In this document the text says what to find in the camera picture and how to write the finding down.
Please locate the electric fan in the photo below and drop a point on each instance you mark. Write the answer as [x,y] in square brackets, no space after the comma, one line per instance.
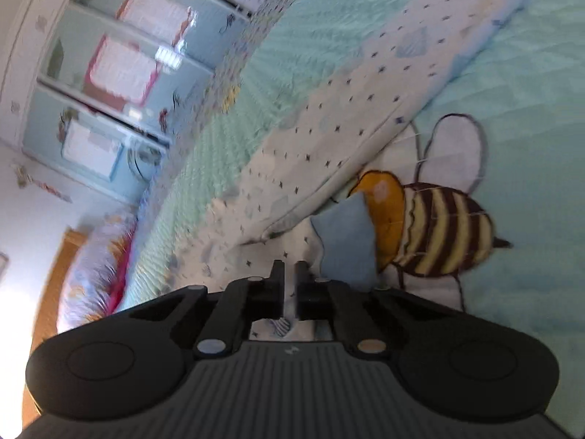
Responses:
[143,160]

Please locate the mint green bee quilt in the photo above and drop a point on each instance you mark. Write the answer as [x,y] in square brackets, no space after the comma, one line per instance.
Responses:
[525,88]

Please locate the floral long pillow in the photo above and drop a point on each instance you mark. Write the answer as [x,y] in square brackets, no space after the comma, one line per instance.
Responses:
[93,285]

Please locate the white upper cabinet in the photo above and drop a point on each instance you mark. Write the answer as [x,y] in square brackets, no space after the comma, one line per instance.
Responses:
[26,29]

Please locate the hanging wall ornament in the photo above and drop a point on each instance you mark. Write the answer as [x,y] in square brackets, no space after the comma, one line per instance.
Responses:
[24,179]

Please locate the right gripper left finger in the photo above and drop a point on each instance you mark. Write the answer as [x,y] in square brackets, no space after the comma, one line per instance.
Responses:
[241,304]

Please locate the magenta bed sheet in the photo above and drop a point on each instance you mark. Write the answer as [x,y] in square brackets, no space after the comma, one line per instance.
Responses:
[119,284]

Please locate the white patterned baby garment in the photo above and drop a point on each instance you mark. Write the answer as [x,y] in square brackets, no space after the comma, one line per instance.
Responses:
[345,185]

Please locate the wooden headboard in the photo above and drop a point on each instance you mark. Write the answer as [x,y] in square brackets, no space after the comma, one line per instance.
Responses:
[46,319]

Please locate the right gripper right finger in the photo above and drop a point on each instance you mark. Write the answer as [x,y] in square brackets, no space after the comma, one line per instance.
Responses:
[346,311]

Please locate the pale blue sliding wardrobe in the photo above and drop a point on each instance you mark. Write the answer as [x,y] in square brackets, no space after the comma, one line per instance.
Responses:
[112,73]

